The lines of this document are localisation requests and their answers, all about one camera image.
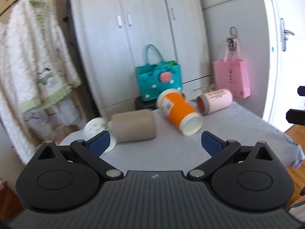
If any white green paper cup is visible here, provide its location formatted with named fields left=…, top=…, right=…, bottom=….
left=84, top=117, right=117, bottom=156

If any pink cup with grey rim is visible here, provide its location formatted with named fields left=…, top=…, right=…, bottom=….
left=197, top=89, right=233, bottom=115

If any black clothes rack pole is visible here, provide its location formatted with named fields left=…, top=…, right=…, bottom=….
left=65, top=0, right=100, bottom=121

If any pink paper bag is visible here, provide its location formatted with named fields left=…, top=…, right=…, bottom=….
left=213, top=46, right=251, bottom=99

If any silver door handle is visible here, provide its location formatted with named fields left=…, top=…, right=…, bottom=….
left=280, top=18, right=295, bottom=52

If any grey table cloth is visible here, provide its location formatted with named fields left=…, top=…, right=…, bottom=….
left=59, top=100, right=303, bottom=175

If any teal tote bag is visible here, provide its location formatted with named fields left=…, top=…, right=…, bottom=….
left=136, top=44, right=182, bottom=101

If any orange paper cup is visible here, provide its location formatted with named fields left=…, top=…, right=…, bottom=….
left=156, top=89, right=203, bottom=136

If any white fluffy robe green trim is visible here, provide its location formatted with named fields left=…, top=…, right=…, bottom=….
left=1, top=0, right=81, bottom=164

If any white wardrobe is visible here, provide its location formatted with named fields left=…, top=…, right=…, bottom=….
left=66, top=0, right=270, bottom=120

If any beige cup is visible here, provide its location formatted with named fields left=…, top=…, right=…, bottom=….
left=111, top=109, right=157, bottom=143

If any wall hook with keychain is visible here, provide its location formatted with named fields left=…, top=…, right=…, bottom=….
left=226, top=26, right=238, bottom=51

